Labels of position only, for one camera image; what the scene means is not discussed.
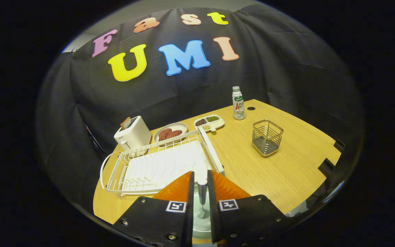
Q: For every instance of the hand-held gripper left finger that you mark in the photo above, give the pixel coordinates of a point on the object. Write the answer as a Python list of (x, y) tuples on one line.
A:
[(190, 192)]

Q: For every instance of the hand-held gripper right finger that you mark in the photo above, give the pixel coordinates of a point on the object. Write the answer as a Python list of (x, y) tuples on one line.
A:
[(212, 206)]

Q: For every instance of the light green plate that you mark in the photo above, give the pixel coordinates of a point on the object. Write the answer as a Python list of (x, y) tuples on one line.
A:
[(201, 229)]

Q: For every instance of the beige plate with meat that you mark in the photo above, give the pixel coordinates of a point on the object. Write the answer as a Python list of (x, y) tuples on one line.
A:
[(181, 126)]

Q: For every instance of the brown meat piece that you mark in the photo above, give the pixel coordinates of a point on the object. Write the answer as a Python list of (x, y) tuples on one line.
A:
[(163, 134), (176, 133)]

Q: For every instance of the white divided grain tray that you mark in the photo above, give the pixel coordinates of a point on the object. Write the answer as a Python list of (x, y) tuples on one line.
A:
[(218, 123)]

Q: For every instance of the white toaster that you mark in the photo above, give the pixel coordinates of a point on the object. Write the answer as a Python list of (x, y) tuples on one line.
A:
[(135, 135)]

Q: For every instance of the bread slice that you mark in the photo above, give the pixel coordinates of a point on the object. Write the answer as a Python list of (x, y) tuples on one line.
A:
[(126, 123)]

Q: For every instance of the small white drink bottle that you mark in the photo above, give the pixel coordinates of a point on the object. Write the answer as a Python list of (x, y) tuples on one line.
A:
[(238, 106)]

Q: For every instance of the black table edge clamp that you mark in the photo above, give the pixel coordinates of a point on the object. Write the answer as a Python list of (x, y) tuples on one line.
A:
[(325, 167), (339, 145)]

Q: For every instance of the black backdrop cloth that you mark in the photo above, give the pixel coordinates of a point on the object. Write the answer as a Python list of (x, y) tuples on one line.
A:
[(286, 68)]

